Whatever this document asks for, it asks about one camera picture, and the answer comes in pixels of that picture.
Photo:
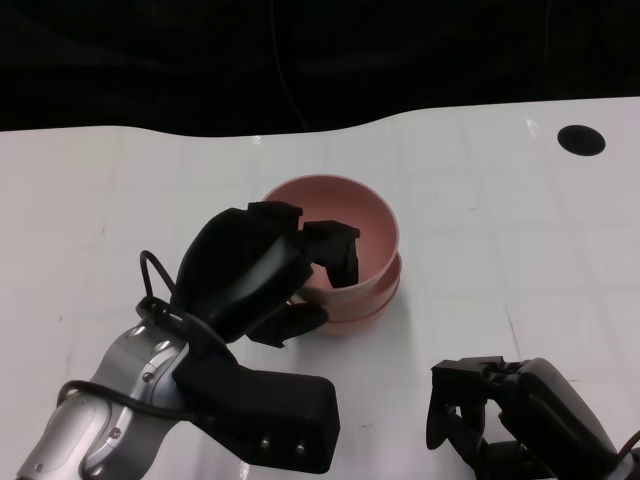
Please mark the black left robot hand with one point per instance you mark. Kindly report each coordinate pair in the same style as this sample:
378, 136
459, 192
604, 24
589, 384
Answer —
235, 270

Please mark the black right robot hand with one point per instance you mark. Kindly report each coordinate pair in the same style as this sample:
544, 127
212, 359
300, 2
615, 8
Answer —
550, 415

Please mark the pink plastic bowl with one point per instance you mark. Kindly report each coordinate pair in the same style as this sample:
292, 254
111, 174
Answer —
385, 287
350, 210
360, 325

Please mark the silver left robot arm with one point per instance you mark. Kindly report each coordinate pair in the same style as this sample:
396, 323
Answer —
90, 425

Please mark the black backdrop curtain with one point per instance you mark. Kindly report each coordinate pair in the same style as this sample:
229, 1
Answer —
150, 60

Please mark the black round table grommet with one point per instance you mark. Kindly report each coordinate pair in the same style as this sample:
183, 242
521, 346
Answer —
581, 140

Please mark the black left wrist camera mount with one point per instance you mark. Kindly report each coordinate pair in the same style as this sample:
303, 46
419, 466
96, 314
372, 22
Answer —
270, 400

